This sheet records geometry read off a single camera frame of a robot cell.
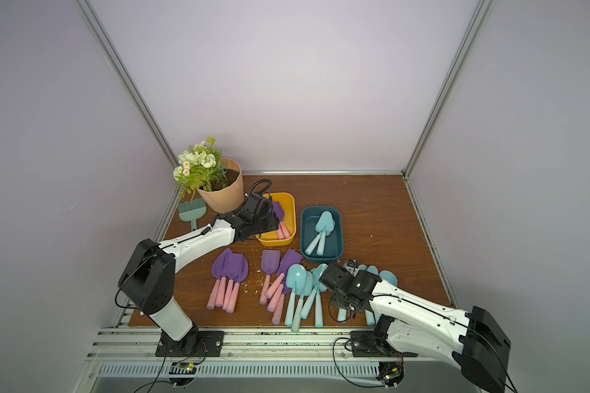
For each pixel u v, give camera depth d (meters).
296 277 0.82
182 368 0.71
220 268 0.88
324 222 1.01
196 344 0.68
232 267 0.89
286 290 0.83
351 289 0.56
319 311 0.77
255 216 0.70
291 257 0.91
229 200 0.94
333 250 0.93
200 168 0.83
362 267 0.83
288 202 1.04
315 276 0.85
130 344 0.76
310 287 0.83
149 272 0.51
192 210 1.07
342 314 0.74
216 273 0.87
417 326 0.46
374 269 0.87
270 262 0.90
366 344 0.73
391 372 0.69
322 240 0.94
